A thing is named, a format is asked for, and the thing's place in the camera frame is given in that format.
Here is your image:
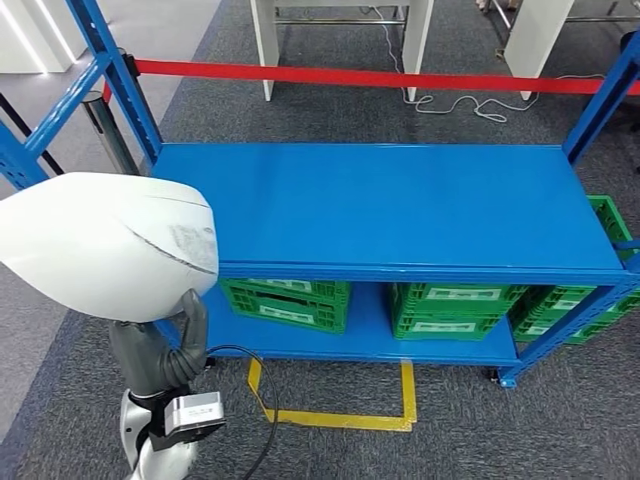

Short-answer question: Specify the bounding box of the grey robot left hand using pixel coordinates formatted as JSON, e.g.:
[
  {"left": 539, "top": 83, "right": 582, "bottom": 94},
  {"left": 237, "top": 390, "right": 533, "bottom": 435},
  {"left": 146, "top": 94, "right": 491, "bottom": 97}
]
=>
[{"left": 109, "top": 289, "right": 210, "bottom": 399}]

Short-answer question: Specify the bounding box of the white plastic shell part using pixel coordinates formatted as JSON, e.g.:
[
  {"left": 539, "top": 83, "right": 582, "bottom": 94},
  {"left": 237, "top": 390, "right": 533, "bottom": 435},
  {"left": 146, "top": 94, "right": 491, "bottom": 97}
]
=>
[{"left": 0, "top": 172, "right": 220, "bottom": 325}]

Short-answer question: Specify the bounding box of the blue metal shelf rack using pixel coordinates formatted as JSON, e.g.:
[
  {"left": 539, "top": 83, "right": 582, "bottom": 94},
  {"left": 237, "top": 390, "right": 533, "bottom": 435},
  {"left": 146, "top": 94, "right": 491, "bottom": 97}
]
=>
[{"left": 0, "top": 0, "right": 640, "bottom": 390}]

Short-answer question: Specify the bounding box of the green plastic crate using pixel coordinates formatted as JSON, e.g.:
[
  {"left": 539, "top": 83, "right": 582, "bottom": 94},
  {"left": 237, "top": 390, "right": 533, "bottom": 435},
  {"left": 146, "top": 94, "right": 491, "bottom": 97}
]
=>
[
  {"left": 586, "top": 194, "right": 640, "bottom": 264},
  {"left": 389, "top": 282, "right": 530, "bottom": 343},
  {"left": 218, "top": 278, "right": 352, "bottom": 337},
  {"left": 509, "top": 284, "right": 640, "bottom": 346}
]

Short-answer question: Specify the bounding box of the black pole with round base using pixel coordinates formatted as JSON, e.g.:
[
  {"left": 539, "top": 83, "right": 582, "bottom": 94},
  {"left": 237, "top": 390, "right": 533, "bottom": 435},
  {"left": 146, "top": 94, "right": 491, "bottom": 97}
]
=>
[{"left": 0, "top": 92, "right": 66, "bottom": 178}]

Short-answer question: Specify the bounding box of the white desk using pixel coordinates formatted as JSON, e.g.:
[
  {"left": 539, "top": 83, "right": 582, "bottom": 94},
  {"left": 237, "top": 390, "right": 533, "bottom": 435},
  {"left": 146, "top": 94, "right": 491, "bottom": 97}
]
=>
[
  {"left": 492, "top": 0, "right": 640, "bottom": 102},
  {"left": 250, "top": 0, "right": 435, "bottom": 104}
]

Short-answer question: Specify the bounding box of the white display plinth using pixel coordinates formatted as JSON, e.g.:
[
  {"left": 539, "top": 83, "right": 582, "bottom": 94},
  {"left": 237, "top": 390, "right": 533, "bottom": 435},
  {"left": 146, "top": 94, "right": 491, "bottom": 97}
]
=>
[{"left": 0, "top": 0, "right": 90, "bottom": 75}]

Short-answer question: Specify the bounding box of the red barrier belt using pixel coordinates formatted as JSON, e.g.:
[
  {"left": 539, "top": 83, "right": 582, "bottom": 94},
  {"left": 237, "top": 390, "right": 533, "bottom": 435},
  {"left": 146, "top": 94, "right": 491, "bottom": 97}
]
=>
[{"left": 101, "top": 58, "right": 640, "bottom": 106}]

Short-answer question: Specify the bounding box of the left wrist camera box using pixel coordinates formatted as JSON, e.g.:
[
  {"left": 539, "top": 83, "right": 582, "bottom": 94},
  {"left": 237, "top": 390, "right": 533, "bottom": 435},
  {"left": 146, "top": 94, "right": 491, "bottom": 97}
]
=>
[{"left": 149, "top": 390, "right": 227, "bottom": 453}]

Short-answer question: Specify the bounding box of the black camera cable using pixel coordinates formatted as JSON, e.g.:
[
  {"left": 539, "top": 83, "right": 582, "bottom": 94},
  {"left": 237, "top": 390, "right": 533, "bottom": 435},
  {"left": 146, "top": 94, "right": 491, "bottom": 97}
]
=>
[{"left": 205, "top": 344, "right": 280, "bottom": 480}]

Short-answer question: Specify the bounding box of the chrome stanchion post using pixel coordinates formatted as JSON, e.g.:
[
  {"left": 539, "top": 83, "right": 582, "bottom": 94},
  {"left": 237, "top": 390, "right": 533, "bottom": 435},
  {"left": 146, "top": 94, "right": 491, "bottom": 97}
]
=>
[
  {"left": 121, "top": 51, "right": 143, "bottom": 79},
  {"left": 81, "top": 90, "right": 141, "bottom": 177}
]

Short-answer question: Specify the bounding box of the white floor cable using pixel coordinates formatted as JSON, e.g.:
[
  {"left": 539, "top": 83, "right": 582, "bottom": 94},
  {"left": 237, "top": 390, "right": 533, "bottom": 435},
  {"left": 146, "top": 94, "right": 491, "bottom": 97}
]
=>
[{"left": 371, "top": 5, "right": 607, "bottom": 126}]

